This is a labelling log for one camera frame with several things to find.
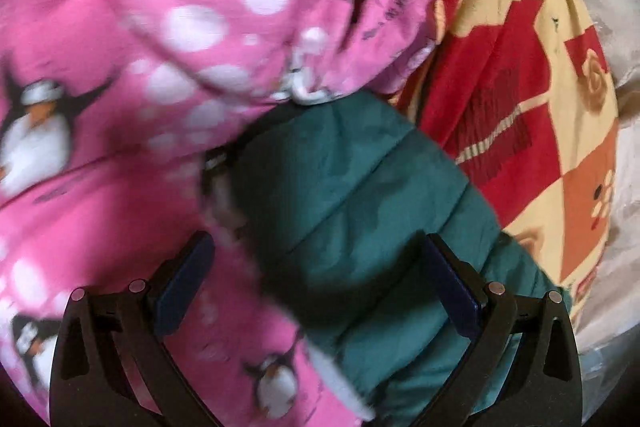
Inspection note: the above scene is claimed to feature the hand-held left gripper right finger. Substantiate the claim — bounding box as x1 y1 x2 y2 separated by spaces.
410 233 584 427

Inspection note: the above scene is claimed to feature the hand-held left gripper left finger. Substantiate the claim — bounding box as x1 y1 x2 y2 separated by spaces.
50 231 221 427

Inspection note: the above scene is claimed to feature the green puffer jacket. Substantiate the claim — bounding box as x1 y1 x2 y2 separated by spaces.
200 89 573 427

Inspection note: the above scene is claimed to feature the red yellow patchwork blanket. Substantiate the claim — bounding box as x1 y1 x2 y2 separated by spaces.
350 0 622 323

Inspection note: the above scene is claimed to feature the pink penguin print blanket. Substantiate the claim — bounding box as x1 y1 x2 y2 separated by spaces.
0 0 441 427

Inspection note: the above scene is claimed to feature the off-white ribbed bedspread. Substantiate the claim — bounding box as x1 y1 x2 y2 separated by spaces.
545 0 640 408

